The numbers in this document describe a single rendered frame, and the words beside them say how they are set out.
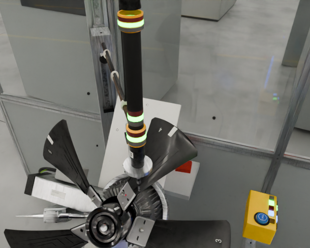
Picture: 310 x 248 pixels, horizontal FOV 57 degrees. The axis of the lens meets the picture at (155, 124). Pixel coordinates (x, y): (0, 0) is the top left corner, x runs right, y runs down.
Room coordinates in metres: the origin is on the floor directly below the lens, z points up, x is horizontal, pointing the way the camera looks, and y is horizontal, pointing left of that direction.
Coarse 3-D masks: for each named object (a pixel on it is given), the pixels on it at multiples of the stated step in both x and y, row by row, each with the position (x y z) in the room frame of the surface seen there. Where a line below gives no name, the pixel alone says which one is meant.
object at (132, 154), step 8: (120, 0) 0.48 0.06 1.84; (128, 0) 0.47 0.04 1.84; (136, 0) 0.48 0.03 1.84; (120, 8) 0.48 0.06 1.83; (128, 8) 0.47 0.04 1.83; (136, 8) 0.48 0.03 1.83; (136, 152) 0.47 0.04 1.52; (144, 152) 0.49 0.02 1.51; (136, 160) 0.47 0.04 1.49; (144, 160) 0.49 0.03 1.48; (136, 168) 0.48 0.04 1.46
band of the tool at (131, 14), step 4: (120, 12) 0.50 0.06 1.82; (124, 12) 0.51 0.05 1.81; (128, 12) 0.51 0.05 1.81; (132, 12) 0.51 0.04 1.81; (136, 12) 0.51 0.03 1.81; (140, 12) 0.51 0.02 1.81; (120, 16) 0.48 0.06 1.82; (124, 16) 0.47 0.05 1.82; (128, 16) 0.47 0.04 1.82; (132, 16) 0.47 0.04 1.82; (136, 16) 0.47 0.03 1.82; (140, 16) 0.48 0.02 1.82; (128, 32) 0.47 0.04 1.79; (132, 32) 0.47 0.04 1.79
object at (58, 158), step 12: (60, 132) 0.70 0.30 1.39; (48, 144) 0.73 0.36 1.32; (60, 144) 0.69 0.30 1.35; (72, 144) 0.66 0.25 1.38; (48, 156) 0.73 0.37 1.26; (60, 156) 0.68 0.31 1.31; (72, 156) 0.64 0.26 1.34; (60, 168) 0.69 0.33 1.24; (72, 168) 0.64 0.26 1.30; (72, 180) 0.65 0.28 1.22; (84, 180) 0.60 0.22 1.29; (84, 192) 0.61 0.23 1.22
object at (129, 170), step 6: (126, 138) 0.51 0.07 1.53; (126, 162) 0.50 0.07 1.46; (150, 162) 0.50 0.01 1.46; (126, 168) 0.48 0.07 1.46; (132, 168) 0.48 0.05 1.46; (144, 168) 0.48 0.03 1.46; (150, 168) 0.48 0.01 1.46; (132, 174) 0.46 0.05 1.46; (138, 174) 0.46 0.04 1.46; (144, 174) 0.46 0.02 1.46
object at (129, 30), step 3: (120, 27) 0.48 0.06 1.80; (138, 27) 0.48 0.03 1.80; (141, 27) 0.48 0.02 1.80; (120, 30) 0.48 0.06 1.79; (123, 30) 0.47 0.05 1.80; (126, 30) 0.47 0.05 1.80; (129, 30) 0.47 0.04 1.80; (132, 30) 0.47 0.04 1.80; (135, 30) 0.47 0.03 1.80; (138, 30) 0.48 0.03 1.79
